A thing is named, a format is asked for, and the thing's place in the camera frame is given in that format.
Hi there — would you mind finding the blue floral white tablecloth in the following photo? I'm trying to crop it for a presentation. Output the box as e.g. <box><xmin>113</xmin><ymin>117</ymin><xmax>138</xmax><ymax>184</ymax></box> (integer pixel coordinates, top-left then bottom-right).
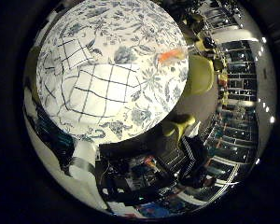
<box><xmin>35</xmin><ymin>0</ymin><xmax>190</xmax><ymax>146</ymax></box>

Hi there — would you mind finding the white cloth black grid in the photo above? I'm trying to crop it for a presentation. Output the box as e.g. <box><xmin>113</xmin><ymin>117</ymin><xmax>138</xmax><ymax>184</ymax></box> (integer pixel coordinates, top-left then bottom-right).
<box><xmin>36</xmin><ymin>36</ymin><xmax>143</xmax><ymax>125</ymax></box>

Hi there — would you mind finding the yellow-green chair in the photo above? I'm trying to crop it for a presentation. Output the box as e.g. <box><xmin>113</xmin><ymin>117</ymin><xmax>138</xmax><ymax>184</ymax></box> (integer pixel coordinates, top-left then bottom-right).
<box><xmin>183</xmin><ymin>54</ymin><xmax>216</xmax><ymax>99</ymax></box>
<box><xmin>160</xmin><ymin>113</ymin><xmax>197</xmax><ymax>138</ymax></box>

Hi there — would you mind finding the dark shelving rack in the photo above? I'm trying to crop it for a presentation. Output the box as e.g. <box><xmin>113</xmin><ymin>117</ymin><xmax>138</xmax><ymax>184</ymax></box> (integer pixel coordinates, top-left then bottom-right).
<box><xmin>208</xmin><ymin>38</ymin><xmax>260</xmax><ymax>188</ymax></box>

